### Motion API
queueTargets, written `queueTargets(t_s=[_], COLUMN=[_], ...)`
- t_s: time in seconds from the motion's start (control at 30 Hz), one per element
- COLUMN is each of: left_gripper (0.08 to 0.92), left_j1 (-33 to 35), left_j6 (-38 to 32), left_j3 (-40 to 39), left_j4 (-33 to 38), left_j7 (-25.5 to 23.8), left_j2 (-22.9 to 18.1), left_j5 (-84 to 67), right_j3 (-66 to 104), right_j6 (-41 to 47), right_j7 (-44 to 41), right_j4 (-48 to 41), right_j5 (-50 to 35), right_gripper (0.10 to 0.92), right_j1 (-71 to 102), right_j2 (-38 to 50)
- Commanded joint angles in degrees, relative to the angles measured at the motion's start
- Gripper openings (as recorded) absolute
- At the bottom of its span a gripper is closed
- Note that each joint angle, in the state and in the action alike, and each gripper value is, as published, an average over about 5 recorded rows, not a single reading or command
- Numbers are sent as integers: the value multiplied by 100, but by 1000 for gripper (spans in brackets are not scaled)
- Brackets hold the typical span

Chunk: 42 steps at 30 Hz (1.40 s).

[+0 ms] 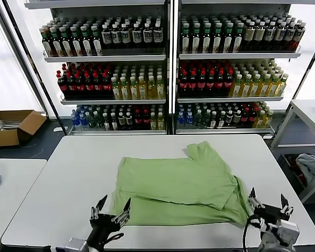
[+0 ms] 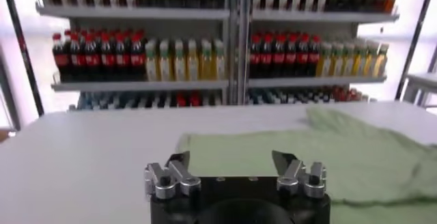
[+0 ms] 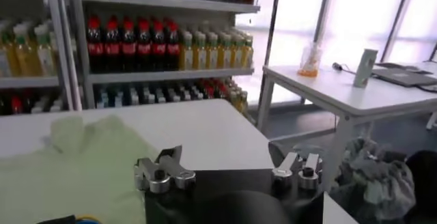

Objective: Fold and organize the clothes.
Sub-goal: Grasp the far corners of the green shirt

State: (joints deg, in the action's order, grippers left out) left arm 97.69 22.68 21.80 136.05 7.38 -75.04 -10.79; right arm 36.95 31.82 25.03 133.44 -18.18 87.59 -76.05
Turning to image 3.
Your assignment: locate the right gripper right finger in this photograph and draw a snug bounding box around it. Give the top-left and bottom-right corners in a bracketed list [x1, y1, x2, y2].
[268, 141, 324, 191]

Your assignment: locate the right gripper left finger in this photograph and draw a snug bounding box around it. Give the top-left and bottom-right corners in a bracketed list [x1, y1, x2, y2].
[133, 145, 197, 195]

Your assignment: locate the light green t-shirt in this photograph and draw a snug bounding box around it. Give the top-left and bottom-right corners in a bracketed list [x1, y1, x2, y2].
[0, 114, 161, 224]

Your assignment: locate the grey-blue garment pile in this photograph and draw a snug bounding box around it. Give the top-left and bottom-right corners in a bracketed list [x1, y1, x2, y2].
[328, 137, 418, 222]

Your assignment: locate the red-cap cola bottle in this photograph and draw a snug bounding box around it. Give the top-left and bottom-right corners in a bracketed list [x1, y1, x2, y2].
[199, 79, 211, 98]
[210, 80, 223, 99]
[151, 18, 167, 72]
[136, 18, 152, 72]
[85, 15, 104, 73]
[121, 17, 137, 72]
[165, 20, 181, 71]
[104, 16, 121, 72]

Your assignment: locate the white side table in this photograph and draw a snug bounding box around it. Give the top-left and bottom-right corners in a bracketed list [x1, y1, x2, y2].
[256, 60, 437, 192]

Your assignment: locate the grey drinks shelf unit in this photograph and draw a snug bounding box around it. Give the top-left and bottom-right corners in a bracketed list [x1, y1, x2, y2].
[64, 0, 262, 110]
[0, 0, 69, 117]

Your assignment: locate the clear bag with orange contents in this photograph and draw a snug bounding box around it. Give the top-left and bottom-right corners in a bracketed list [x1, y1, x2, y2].
[296, 40, 324, 79]

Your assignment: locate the pale green carton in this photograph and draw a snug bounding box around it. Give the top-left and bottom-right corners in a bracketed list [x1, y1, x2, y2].
[352, 48, 379, 89]

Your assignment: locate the black window mullion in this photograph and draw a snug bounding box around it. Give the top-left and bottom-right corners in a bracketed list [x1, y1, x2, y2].
[257, 0, 285, 105]

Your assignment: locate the grey laptop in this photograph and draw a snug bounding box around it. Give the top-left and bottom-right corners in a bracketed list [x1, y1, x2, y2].
[370, 61, 437, 88]

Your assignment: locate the black power adapter cable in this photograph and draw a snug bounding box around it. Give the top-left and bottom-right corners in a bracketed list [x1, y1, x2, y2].
[331, 61, 358, 76]

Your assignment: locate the right wrist cable connector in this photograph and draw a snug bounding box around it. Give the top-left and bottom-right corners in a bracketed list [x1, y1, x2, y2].
[36, 214, 103, 224]

